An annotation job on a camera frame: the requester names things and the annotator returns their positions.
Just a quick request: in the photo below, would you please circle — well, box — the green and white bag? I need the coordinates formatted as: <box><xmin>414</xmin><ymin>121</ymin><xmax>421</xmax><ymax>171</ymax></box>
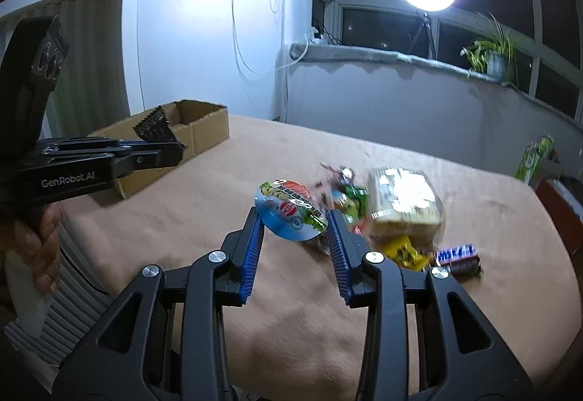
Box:
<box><xmin>516</xmin><ymin>134</ymin><xmax>555</xmax><ymax>184</ymax></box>

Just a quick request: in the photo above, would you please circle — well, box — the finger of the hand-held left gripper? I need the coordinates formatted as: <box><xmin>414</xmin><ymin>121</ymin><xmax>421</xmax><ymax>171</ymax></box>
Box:
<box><xmin>41</xmin><ymin>136</ymin><xmax>188</xmax><ymax>156</ymax></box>
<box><xmin>111</xmin><ymin>147</ymin><xmax>184</xmax><ymax>180</ymax></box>

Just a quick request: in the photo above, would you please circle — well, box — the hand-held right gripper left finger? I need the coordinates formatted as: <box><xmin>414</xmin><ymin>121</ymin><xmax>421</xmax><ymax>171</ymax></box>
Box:
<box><xmin>52</xmin><ymin>206</ymin><xmax>266</xmax><ymax>401</ymax></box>

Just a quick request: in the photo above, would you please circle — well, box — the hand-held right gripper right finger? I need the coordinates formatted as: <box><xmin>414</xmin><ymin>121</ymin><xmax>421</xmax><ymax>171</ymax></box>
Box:
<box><xmin>327</xmin><ymin>210</ymin><xmax>535</xmax><ymax>401</ymax></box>

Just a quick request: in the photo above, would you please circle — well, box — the brown cardboard box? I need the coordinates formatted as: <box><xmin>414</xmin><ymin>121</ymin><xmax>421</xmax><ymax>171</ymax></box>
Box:
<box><xmin>88</xmin><ymin>99</ymin><xmax>230</xmax><ymax>200</ymax></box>

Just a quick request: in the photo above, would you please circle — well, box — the small dark pink snack packet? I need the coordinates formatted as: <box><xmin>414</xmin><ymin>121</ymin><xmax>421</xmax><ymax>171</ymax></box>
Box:
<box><xmin>314</xmin><ymin>163</ymin><xmax>357</xmax><ymax>207</ymax></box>

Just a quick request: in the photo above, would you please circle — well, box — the blue candy bar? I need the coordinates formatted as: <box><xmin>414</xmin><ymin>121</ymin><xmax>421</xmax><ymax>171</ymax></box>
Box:
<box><xmin>434</xmin><ymin>243</ymin><xmax>480</xmax><ymax>264</ymax></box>

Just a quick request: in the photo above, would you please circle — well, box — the grey windowsill cloth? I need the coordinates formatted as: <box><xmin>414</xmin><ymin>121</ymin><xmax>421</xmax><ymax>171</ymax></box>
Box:
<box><xmin>290</xmin><ymin>41</ymin><xmax>580</xmax><ymax>129</ymax></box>

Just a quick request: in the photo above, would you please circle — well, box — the potted green plant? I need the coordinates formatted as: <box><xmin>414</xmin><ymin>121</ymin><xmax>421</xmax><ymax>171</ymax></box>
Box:
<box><xmin>459</xmin><ymin>12</ymin><xmax>521</xmax><ymax>85</ymax></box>

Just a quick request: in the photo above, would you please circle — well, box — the white cabinet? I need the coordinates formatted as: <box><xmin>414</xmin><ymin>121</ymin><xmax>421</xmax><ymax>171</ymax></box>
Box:
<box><xmin>122</xmin><ymin>0</ymin><xmax>285</xmax><ymax>122</ymax></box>

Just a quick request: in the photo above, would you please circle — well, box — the person's left hand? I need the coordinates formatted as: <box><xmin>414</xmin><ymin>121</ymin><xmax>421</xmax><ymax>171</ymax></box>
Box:
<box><xmin>0</xmin><ymin>201</ymin><xmax>63</xmax><ymax>298</ymax></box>

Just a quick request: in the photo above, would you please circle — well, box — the dark brown candy bar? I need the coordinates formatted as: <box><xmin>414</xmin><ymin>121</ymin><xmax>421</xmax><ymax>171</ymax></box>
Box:
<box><xmin>439</xmin><ymin>256</ymin><xmax>482</xmax><ymax>278</ymax></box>

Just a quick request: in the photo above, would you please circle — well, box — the yellow snack packet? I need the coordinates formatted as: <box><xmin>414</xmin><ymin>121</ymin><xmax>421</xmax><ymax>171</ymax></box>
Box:
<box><xmin>380</xmin><ymin>234</ymin><xmax>432</xmax><ymax>273</ymax></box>

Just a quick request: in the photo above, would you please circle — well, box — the green snack packet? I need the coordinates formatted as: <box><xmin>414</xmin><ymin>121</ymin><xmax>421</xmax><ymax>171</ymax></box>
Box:
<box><xmin>334</xmin><ymin>185</ymin><xmax>371</xmax><ymax>234</ymax></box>

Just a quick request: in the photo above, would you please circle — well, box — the striped curtain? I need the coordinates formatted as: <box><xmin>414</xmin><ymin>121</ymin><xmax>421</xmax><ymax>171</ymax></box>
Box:
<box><xmin>43</xmin><ymin>0</ymin><xmax>130</xmax><ymax>143</ymax></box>

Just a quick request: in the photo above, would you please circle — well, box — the white cable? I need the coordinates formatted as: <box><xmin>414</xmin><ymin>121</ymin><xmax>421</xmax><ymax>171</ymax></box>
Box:
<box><xmin>230</xmin><ymin>0</ymin><xmax>311</xmax><ymax>75</ymax></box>

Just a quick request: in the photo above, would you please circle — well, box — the bread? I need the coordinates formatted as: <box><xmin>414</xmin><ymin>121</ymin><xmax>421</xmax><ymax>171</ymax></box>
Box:
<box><xmin>364</xmin><ymin>166</ymin><xmax>446</xmax><ymax>248</ymax></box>

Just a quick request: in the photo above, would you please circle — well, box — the striped cloth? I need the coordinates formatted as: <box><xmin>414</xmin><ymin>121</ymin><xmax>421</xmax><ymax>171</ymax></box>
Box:
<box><xmin>2</xmin><ymin>214</ymin><xmax>120</xmax><ymax>367</ymax></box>

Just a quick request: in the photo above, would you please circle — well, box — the ring light tripod stand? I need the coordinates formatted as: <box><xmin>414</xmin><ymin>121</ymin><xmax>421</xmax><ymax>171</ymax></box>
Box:
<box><xmin>405</xmin><ymin>11</ymin><xmax>439</xmax><ymax>61</ymax></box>

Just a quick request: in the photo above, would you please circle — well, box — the black serrated snack packet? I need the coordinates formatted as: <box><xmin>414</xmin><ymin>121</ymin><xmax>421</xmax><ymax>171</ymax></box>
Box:
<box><xmin>132</xmin><ymin>105</ymin><xmax>188</xmax><ymax>152</ymax></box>

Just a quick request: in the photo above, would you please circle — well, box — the tan blanket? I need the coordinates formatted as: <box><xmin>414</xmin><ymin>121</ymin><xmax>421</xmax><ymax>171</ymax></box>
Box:
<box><xmin>59</xmin><ymin>113</ymin><xmax>580</xmax><ymax>397</ymax></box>

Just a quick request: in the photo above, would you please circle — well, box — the power strip with plugs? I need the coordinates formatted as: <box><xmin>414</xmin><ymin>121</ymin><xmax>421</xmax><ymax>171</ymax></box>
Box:
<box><xmin>306</xmin><ymin>21</ymin><xmax>340</xmax><ymax>45</ymax></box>

